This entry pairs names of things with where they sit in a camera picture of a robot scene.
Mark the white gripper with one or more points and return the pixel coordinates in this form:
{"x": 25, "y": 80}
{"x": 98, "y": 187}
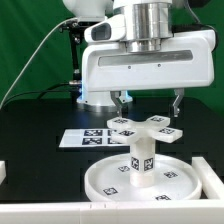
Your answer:
{"x": 184, "y": 61}

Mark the white round table top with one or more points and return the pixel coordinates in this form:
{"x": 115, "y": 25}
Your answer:
{"x": 114, "y": 179}

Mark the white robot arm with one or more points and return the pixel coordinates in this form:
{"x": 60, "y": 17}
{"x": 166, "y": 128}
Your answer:
{"x": 131, "y": 46}

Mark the white marker sheet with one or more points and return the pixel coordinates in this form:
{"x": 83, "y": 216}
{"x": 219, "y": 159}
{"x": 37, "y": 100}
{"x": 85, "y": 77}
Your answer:
{"x": 80, "y": 138}

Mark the white L-shaped fence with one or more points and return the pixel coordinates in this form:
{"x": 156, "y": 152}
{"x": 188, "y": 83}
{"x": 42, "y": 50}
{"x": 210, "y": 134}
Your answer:
{"x": 209, "y": 210}

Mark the white block at left edge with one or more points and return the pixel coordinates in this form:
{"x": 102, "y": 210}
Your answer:
{"x": 2, "y": 171}

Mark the black camera on stand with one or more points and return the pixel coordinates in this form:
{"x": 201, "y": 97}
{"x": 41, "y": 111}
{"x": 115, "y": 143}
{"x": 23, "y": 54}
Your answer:
{"x": 75, "y": 28}

